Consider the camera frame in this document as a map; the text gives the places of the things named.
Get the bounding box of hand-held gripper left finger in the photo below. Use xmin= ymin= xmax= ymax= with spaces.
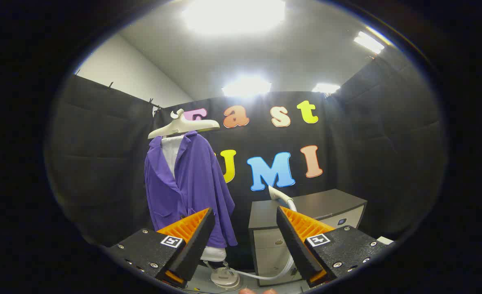
xmin=107 ymin=207 xmax=216 ymax=290

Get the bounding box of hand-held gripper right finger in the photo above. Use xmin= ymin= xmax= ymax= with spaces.
xmin=276 ymin=206 xmax=390 ymax=288

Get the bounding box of white garment steamer hose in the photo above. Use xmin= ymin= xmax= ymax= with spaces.
xmin=229 ymin=198 xmax=298 ymax=281

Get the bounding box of white garment steamer base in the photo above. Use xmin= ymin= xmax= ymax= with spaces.
xmin=210 ymin=266 xmax=241 ymax=289

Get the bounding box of white garment steamer head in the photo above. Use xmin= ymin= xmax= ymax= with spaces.
xmin=268 ymin=185 xmax=297 ymax=211

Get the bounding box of purple corduroy jacket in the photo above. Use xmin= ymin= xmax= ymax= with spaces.
xmin=144 ymin=131 xmax=238 ymax=249

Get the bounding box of white garment board pad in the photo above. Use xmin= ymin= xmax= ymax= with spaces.
xmin=160 ymin=135 xmax=228 ymax=263

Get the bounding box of white plastic clothes hanger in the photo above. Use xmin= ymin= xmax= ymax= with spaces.
xmin=148 ymin=109 xmax=221 ymax=139

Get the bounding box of grey-topped white drawer cabinet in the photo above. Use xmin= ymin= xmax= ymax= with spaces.
xmin=248 ymin=189 xmax=368 ymax=286

